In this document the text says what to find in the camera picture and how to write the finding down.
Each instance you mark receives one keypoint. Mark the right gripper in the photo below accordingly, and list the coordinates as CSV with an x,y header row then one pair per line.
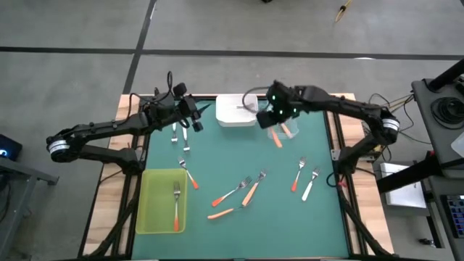
x,y
284,101

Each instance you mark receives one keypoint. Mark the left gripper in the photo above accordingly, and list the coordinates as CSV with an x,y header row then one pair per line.
x,y
166,112

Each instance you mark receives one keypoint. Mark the orange steel fork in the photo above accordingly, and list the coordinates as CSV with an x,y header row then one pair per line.
x,y
232,191
188,173
176,203
297,177

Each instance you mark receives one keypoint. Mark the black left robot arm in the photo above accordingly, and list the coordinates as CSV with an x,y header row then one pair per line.
x,y
108,127

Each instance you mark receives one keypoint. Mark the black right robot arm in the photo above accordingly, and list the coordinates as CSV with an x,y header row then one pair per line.
x,y
344,105

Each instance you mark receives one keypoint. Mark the clear plastic bin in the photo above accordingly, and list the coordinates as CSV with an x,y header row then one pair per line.
x,y
294,135

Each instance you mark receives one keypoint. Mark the white plastic bin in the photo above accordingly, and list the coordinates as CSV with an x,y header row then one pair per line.
x,y
232,116

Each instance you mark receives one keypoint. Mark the yellow-green plastic bin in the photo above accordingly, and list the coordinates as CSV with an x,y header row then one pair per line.
x,y
156,203

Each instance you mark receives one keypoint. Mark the red connector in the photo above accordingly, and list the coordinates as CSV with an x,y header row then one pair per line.
x,y
339,183

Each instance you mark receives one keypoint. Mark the black angled beam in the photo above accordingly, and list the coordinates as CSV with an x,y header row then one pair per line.
x,y
406,176

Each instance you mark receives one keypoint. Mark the white electronics box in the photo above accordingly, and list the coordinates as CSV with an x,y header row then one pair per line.
x,y
404,188

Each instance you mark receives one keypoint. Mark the gray equipment cart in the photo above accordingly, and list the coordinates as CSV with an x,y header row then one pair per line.
x,y
427,119

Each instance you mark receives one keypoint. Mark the black pole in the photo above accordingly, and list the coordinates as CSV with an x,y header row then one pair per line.
x,y
446,76

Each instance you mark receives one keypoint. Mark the gray desk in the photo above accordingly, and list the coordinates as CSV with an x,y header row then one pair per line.
x,y
21,174

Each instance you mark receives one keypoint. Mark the black computer with blue light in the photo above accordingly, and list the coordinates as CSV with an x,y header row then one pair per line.
x,y
9,146

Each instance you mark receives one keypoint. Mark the black button control deck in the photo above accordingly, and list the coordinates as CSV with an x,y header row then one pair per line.
x,y
455,215

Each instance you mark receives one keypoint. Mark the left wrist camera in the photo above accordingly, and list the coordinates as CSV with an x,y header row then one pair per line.
x,y
179,88

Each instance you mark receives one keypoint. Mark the black table frame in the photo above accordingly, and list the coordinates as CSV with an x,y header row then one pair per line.
x,y
330,130

